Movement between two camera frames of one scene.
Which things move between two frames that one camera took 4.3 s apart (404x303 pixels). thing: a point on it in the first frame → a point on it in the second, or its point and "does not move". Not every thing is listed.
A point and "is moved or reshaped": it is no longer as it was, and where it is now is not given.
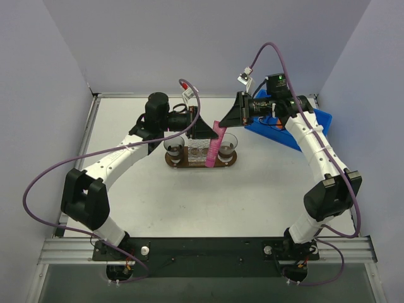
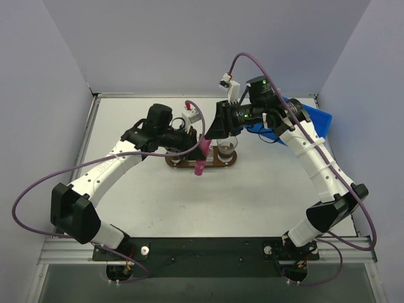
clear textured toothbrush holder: [197, 151] is moved or reshaped
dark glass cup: [227, 148] does not move
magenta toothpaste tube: [214, 145] → [199, 165]
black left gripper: [193, 121] → [192, 142]
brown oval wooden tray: [184, 162] does not move
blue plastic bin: [275, 129] does not move
